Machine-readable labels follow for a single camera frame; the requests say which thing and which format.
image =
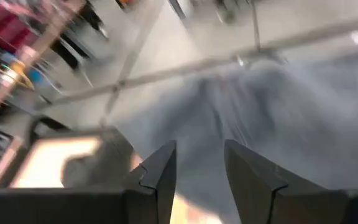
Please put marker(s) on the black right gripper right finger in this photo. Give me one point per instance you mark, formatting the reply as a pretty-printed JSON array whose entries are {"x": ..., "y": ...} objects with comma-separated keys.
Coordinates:
[{"x": 259, "y": 196}]

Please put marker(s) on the grey-blue baseball cap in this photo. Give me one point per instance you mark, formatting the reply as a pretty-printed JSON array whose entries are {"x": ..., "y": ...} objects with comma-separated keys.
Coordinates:
[{"x": 275, "y": 124}]

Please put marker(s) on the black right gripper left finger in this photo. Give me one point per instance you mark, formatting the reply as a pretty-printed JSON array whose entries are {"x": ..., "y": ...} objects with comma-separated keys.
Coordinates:
[{"x": 148, "y": 196}]

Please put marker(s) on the black aluminium table frame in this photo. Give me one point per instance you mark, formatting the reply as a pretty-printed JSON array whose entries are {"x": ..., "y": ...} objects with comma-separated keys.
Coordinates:
[{"x": 73, "y": 132}]

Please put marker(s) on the dark charcoal baseball cap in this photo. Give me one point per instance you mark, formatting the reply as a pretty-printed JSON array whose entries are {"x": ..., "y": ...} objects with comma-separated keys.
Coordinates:
[{"x": 101, "y": 165}]

